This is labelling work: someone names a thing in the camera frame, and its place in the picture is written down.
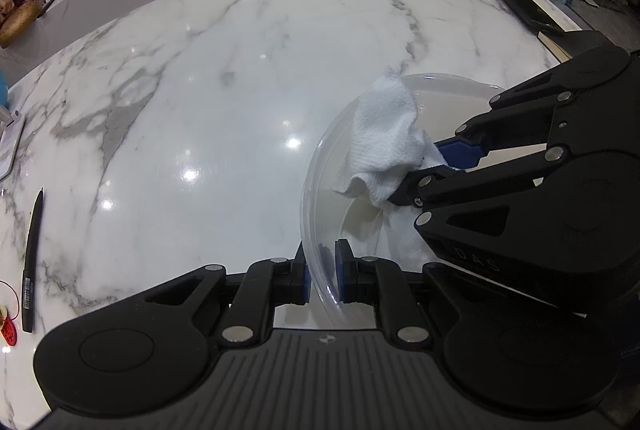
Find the white flat box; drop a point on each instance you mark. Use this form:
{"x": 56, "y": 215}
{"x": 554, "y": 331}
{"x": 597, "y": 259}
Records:
{"x": 10, "y": 149}

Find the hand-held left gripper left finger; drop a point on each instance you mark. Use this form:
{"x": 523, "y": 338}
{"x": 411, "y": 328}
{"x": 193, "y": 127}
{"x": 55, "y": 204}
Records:
{"x": 303, "y": 282}

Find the white cloth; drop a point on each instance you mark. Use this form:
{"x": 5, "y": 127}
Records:
{"x": 380, "y": 134}

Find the brown plush toy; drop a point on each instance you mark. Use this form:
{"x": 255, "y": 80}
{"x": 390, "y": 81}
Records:
{"x": 17, "y": 22}

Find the clear plastic bowl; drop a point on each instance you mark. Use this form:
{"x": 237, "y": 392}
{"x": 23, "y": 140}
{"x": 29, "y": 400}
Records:
{"x": 442, "y": 109}

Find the black pen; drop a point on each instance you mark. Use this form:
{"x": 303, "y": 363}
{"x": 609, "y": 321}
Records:
{"x": 31, "y": 260}

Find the black notebook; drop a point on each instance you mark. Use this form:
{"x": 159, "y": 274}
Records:
{"x": 585, "y": 40}

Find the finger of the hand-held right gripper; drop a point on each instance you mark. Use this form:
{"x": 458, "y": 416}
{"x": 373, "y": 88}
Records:
{"x": 462, "y": 152}
{"x": 407, "y": 192}

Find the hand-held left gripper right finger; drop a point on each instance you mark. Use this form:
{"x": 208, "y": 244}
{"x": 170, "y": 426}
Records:
{"x": 340, "y": 277}

